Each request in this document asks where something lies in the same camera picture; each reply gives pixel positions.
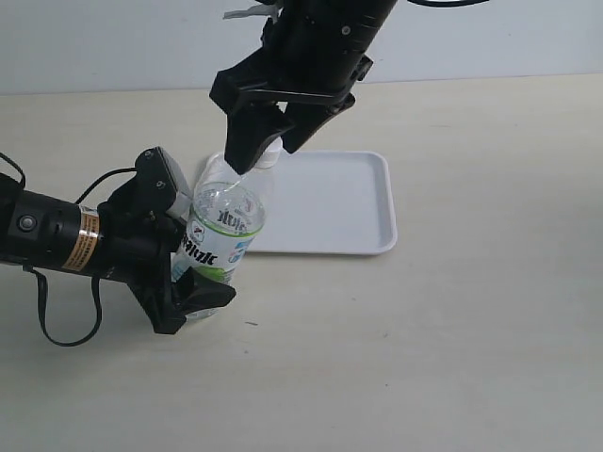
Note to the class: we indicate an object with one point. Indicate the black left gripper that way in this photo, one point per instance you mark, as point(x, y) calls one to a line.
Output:
point(137, 251)

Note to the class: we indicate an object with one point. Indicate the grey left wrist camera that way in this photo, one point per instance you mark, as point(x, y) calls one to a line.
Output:
point(161, 186)

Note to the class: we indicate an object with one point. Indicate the white rectangular plastic tray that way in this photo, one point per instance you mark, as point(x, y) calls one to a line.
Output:
point(329, 202)

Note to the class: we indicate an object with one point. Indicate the clear plastic water bottle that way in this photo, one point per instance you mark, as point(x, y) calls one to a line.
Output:
point(228, 211)

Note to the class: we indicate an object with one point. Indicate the white bottle cap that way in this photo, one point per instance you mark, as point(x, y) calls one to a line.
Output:
point(271, 155)

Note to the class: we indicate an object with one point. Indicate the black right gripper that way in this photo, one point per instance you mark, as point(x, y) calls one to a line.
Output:
point(312, 52)

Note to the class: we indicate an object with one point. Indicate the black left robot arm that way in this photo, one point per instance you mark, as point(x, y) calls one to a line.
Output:
point(40, 232)

